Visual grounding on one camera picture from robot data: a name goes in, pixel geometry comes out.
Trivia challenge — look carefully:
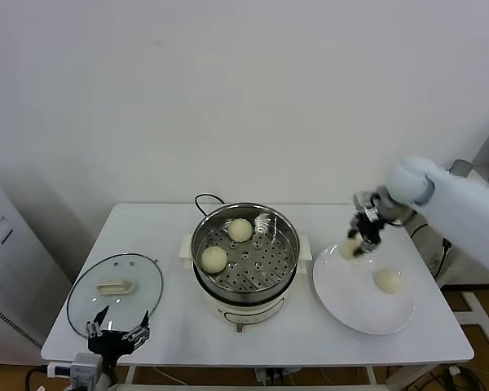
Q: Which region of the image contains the white steamed baozi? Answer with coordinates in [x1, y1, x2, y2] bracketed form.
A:
[373, 268, 403, 294]
[200, 245, 229, 274]
[227, 217, 254, 244]
[338, 239, 359, 261]

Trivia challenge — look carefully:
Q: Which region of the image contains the white power strip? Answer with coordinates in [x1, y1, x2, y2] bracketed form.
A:
[254, 366, 302, 386]

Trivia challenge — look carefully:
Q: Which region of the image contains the perforated steel steamer basket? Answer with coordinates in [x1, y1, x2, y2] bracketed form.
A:
[191, 204, 302, 296]

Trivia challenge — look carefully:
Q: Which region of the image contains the round glass pot lid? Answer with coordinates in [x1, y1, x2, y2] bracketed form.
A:
[66, 253, 165, 341]

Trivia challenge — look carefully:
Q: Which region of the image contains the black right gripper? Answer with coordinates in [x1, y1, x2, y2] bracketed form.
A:
[346, 210, 387, 259]

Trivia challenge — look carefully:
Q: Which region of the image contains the grey cylinder speaker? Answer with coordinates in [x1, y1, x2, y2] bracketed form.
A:
[451, 159, 474, 177]

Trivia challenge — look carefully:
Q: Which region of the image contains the black hub cable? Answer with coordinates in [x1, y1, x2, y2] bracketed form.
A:
[434, 247, 450, 279]

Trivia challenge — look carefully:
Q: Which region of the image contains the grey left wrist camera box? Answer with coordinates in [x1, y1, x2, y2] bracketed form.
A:
[72, 353, 104, 384]

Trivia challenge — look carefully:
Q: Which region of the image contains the cream electric cooker base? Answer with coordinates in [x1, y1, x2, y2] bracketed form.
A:
[180, 234, 313, 334]

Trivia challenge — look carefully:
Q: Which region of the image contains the black cooker power cable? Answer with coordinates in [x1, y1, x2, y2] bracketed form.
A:
[194, 194, 229, 219]

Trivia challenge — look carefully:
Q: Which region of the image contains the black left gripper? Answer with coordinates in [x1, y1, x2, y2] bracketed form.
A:
[85, 305, 152, 368]

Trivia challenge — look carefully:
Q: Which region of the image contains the white table frame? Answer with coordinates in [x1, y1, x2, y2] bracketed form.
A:
[116, 363, 392, 391]

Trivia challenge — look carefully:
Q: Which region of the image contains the white desk foot frame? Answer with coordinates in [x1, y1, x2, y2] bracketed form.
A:
[442, 284, 489, 351]

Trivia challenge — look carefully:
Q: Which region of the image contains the round white plate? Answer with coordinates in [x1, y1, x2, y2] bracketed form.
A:
[311, 242, 416, 336]

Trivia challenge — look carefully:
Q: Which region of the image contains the white storage cabinet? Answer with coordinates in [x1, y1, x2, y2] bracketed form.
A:
[0, 165, 73, 366]

